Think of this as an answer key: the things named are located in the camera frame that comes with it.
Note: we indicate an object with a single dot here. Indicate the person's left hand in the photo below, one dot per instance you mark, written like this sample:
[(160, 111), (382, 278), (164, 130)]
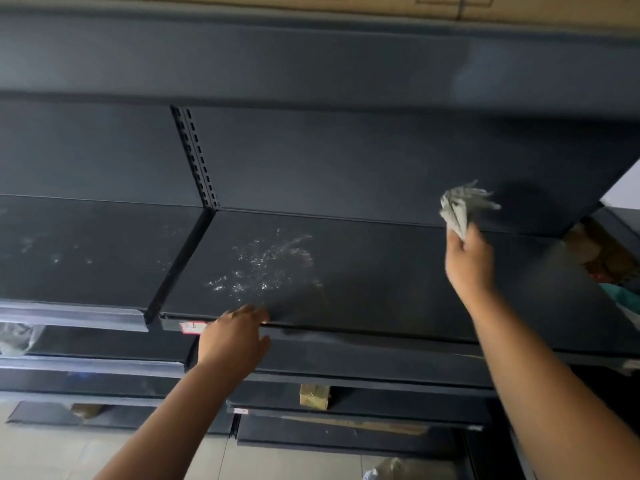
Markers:
[(230, 342)]

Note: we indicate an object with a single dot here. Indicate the person's right hand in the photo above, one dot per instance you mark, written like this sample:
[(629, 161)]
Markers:
[(470, 267)]

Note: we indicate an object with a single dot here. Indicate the person's right fingers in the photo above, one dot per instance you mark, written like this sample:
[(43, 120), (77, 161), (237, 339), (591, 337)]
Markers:
[(474, 234)]

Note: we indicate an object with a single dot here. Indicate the person's left thumb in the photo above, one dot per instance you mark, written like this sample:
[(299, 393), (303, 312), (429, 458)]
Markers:
[(263, 343)]

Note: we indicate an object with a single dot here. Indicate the grey cleaning cloth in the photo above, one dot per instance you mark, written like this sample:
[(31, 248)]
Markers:
[(462, 204)]

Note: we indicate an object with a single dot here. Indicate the person's left forearm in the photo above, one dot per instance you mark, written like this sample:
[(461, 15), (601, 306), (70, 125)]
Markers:
[(170, 429)]

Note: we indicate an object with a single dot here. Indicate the person's right forearm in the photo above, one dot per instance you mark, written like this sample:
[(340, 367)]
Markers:
[(540, 384)]

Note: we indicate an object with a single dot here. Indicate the red and white shelf label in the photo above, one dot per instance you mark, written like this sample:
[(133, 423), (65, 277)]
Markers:
[(192, 326)]

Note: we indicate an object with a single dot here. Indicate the small tan cardboard box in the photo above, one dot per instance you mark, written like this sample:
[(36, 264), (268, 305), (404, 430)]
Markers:
[(314, 396)]

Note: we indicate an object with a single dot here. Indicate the dark grey lower shelf board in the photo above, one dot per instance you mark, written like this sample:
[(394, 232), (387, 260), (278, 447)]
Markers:
[(110, 352), (365, 362), (325, 437), (130, 417), (380, 407)]

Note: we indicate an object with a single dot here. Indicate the dusty dark grey shelf board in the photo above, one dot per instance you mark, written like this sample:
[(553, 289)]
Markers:
[(85, 249), (380, 279)]

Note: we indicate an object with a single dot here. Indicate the dark grey shelf back panel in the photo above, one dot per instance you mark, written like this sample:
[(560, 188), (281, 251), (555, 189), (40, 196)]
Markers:
[(375, 164), (90, 149)]

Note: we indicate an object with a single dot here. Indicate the brown cardboard box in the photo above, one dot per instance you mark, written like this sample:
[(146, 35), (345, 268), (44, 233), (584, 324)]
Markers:
[(597, 252)]

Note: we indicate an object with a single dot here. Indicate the teal packet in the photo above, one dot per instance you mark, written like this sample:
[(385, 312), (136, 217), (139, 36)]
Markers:
[(626, 297)]

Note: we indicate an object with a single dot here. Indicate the clear plastic wrapping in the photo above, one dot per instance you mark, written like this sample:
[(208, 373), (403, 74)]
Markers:
[(392, 469)]

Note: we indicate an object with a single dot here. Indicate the slotted dark metal shelf upright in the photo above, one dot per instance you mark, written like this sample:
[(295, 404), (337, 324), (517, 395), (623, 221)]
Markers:
[(196, 157)]

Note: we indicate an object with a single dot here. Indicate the clear crumpled plastic bag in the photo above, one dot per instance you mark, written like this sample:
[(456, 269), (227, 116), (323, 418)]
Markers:
[(16, 337)]

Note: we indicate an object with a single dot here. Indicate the dark grey overhead shelf board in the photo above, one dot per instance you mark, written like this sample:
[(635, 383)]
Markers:
[(300, 54)]

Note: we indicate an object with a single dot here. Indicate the beige cardboard carton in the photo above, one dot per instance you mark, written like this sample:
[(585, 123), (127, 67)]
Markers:
[(350, 3)]

